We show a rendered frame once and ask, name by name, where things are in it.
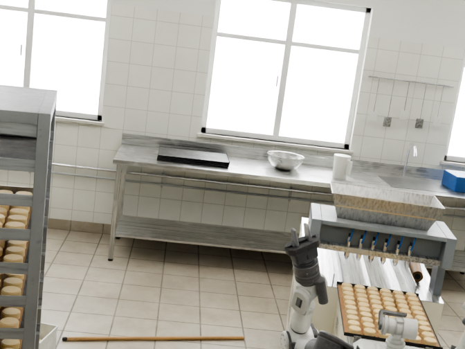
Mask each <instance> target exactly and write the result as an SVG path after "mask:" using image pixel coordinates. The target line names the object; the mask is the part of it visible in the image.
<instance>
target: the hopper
mask: <svg viewBox="0 0 465 349"><path fill-rule="evenodd" d="M330 184H331V191H332V195H333V198H334V205H335V209H336V215H337V218H342V219H347V220H356V221H362V222H371V223H375V224H384V225H390V226H399V227H404V228H409V229H419V230H423V231H428V230H429V229H430V227H431V226H432V225H433V224H434V223H435V222H436V220H437V219H438V218H439V216H440V215H441V214H442V213H443V212H444V211H445V208H444V207H443V205H442V204H441V203H440V201H439V200H438V199H437V198H436V197H435V196H434V195H426V194H421V193H412V192H406V191H401V190H392V189H387V188H377V187H372V186H363V185H357V184H348V183H343V182H337V181H330Z"/></svg>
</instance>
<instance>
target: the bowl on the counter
mask: <svg viewBox="0 0 465 349"><path fill-rule="evenodd" d="M267 154H268V160H269V162H270V164H271V165H273V166H275V167H276V168H278V169H280V170H293V169H296V168H298V167H299V166H300V165H301V164H302V162H303V159H304V157H303V156H302V155H299V154H295V153H291V152H282V151H269V152H267Z"/></svg>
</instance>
